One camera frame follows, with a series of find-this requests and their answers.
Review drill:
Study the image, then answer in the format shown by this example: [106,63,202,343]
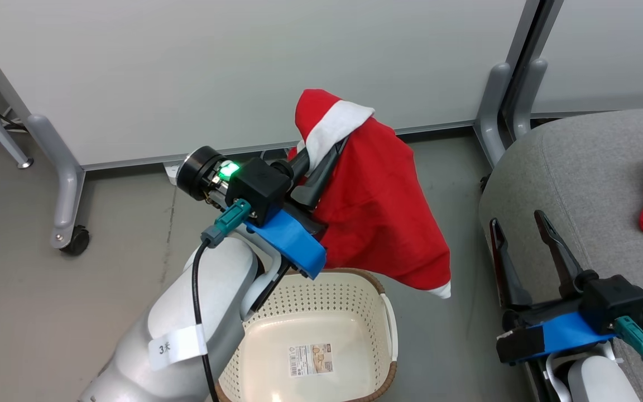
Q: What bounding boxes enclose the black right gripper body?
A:
[501,274,643,336]

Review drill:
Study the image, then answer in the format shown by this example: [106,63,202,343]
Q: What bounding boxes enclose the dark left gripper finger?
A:
[290,137,350,210]
[285,148,314,185]

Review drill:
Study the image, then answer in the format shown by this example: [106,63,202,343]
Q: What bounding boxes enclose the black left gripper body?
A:
[176,146,327,229]

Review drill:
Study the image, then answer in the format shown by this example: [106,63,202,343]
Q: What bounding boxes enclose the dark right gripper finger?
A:
[534,210,599,300]
[489,218,534,311]

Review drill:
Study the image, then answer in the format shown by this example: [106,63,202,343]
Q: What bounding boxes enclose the red shorts with white trim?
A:
[288,88,452,299]

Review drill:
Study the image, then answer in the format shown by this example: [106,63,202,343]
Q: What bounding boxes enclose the grey fabric sofa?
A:
[479,107,643,402]

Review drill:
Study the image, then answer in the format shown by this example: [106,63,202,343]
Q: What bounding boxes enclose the white power strip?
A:
[164,161,188,186]

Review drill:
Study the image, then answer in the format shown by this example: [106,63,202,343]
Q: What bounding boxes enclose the beige plastic laundry basket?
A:
[215,268,399,402]

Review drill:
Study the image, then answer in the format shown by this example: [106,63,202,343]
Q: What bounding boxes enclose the large white partition panel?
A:
[0,0,540,171]

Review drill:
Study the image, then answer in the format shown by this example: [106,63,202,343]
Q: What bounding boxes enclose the grey curved partition leg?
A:
[508,58,548,140]
[473,63,512,168]

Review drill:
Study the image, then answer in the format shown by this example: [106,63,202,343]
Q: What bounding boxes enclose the paper sticker in basket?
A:
[289,343,335,378]

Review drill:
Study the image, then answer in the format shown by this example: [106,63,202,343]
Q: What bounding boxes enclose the black caster wheel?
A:
[60,226,91,257]

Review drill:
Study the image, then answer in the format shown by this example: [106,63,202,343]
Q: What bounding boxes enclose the grey partition leg with caster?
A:
[26,114,87,249]

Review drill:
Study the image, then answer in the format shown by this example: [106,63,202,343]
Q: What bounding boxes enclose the narrow white partition panel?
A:
[531,0,643,118]

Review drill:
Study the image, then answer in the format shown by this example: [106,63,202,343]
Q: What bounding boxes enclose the teal left cable connector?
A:
[201,199,252,249]

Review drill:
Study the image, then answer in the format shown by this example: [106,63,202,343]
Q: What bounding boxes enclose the teal cable connector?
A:
[201,199,252,249]
[614,316,643,371]

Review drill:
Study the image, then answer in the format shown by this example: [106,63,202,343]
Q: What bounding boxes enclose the teal right cable connector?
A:
[614,316,643,371]

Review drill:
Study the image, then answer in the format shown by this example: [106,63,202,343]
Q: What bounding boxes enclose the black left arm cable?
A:
[190,240,220,402]

